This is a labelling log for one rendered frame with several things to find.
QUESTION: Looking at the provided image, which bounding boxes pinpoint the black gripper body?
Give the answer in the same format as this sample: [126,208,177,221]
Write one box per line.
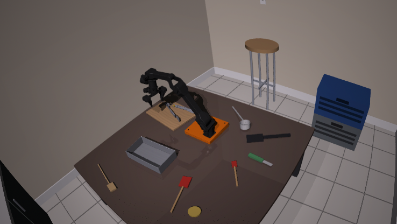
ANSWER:
[142,85,167,103]

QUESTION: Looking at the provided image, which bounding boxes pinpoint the yellow round disc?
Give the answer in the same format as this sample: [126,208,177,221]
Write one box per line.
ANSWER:
[188,206,201,217]

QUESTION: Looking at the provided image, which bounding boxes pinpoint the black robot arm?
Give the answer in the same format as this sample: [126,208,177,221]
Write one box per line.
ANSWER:
[140,68,216,138]

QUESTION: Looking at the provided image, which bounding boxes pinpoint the grey roasting tin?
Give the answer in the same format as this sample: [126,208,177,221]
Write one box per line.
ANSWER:
[126,136,177,174]

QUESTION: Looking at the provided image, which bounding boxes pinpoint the grey saucepan with long handle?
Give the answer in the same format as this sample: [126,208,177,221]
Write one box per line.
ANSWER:
[232,106,251,130]

